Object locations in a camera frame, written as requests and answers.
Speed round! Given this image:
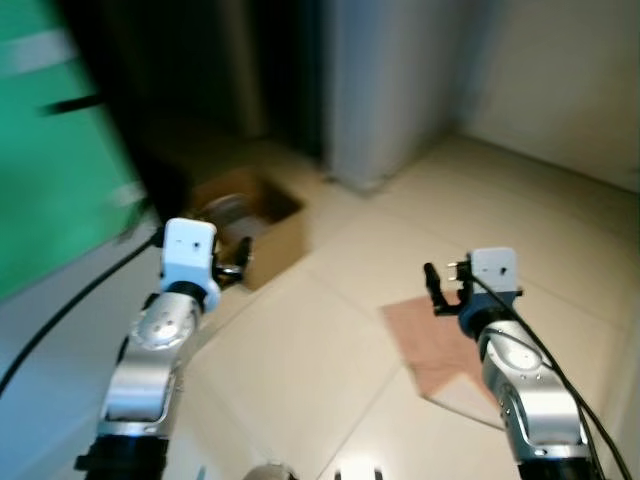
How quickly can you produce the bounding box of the grey object in cardboard box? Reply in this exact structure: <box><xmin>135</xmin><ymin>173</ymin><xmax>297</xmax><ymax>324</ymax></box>
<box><xmin>204</xmin><ymin>194</ymin><xmax>255</xmax><ymax>239</ymax></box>

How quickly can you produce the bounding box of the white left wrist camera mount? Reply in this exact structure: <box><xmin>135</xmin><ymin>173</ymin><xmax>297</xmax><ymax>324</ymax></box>
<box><xmin>160</xmin><ymin>217</ymin><xmax>222</xmax><ymax>312</ymax></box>

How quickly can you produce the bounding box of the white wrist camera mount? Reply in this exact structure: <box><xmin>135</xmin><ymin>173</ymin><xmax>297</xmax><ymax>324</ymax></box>
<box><xmin>160</xmin><ymin>217</ymin><xmax>222</xmax><ymax>312</ymax></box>
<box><xmin>469</xmin><ymin>247</ymin><xmax>522</xmax><ymax>302</ymax></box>

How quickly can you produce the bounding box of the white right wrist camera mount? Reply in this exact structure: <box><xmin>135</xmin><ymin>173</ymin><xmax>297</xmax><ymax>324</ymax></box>
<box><xmin>469</xmin><ymin>247</ymin><xmax>522</xmax><ymax>302</ymax></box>

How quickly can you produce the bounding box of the black bar handle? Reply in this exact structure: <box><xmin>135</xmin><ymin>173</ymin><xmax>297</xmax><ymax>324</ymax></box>
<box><xmin>38</xmin><ymin>94</ymin><xmax>105</xmax><ymax>115</ymax></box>

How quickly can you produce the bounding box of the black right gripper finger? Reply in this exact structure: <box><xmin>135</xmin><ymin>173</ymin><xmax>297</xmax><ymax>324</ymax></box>
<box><xmin>423</xmin><ymin>261</ymin><xmax>447</xmax><ymax>318</ymax></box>

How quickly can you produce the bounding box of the green wall panel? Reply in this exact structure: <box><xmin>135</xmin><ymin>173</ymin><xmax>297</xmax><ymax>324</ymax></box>
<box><xmin>0</xmin><ymin>0</ymin><xmax>147</xmax><ymax>303</ymax></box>

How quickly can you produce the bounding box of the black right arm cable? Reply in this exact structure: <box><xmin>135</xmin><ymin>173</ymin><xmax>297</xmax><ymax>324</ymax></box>
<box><xmin>466</xmin><ymin>276</ymin><xmax>634</xmax><ymax>480</ymax></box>

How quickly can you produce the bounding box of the grey robot leg part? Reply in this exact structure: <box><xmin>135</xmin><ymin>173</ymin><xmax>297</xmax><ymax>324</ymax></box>
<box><xmin>243</xmin><ymin>461</ymin><xmax>293</xmax><ymax>480</ymax></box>

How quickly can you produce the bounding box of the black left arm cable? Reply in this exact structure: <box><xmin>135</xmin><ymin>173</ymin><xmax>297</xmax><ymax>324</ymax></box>
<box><xmin>0</xmin><ymin>232</ymin><xmax>167</xmax><ymax>401</ymax></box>

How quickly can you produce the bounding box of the open brown cardboard box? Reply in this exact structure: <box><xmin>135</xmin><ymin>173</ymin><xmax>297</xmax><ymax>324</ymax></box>
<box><xmin>188</xmin><ymin>166</ymin><xmax>313</xmax><ymax>293</ymax></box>

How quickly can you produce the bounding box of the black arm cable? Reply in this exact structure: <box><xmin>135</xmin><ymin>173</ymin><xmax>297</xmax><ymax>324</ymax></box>
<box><xmin>0</xmin><ymin>232</ymin><xmax>167</xmax><ymax>401</ymax></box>
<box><xmin>466</xmin><ymin>276</ymin><xmax>634</xmax><ymax>480</ymax></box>

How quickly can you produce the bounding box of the flat brown cardboard sheet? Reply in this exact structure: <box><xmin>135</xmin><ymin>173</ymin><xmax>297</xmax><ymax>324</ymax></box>
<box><xmin>379</xmin><ymin>295</ymin><xmax>504</xmax><ymax>432</ymax></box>

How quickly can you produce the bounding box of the grey pillar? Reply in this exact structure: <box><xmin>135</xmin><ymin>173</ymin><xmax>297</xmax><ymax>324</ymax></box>
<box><xmin>322</xmin><ymin>0</ymin><xmax>477</xmax><ymax>194</ymax></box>

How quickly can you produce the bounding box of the dark wooden cabinet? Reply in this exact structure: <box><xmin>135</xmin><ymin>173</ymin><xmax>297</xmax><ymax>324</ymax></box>
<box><xmin>55</xmin><ymin>0</ymin><xmax>327</xmax><ymax>223</ymax></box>

